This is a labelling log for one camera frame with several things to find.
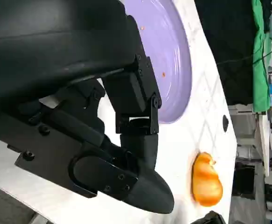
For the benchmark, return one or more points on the black round table grommet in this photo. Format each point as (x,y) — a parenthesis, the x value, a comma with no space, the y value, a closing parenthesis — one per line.
(225,122)

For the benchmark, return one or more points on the lilac plate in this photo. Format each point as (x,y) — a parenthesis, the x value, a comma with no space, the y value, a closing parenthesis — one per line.
(168,58)

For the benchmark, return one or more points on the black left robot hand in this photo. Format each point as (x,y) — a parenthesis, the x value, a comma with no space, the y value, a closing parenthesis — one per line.
(44,46)

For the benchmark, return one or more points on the orange toy bread roll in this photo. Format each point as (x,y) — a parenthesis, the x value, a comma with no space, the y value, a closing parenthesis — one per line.
(205,182)

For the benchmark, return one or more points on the black cloth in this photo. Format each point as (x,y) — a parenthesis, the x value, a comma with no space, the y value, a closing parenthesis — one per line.
(231,35)

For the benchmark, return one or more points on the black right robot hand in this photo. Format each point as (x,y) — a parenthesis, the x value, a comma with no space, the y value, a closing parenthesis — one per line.
(211,219)

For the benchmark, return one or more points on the green cloth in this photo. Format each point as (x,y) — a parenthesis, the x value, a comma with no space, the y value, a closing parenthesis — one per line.
(259,81)

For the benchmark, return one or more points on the white panel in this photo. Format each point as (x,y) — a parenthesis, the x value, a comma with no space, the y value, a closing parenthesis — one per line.
(262,140)

